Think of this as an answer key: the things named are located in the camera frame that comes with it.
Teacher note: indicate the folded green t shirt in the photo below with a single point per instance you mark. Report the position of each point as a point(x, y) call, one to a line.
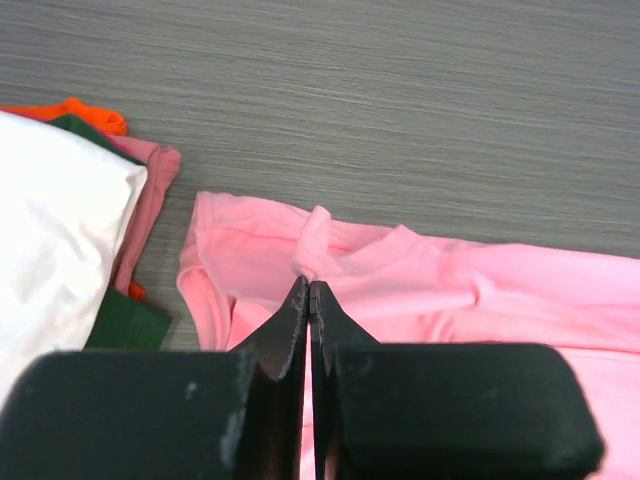
point(122, 322)

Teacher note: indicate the folded dusty pink t shirt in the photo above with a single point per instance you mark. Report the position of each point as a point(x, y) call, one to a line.
point(163, 165)

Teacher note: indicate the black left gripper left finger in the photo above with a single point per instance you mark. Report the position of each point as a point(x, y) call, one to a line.
point(164, 415)

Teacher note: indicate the folded orange t shirt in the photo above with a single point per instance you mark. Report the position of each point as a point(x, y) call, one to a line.
point(106, 121)

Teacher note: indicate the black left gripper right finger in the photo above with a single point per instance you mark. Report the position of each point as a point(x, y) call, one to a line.
point(443, 410)

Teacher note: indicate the folded white t shirt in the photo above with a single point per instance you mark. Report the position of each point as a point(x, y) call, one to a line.
point(65, 206)

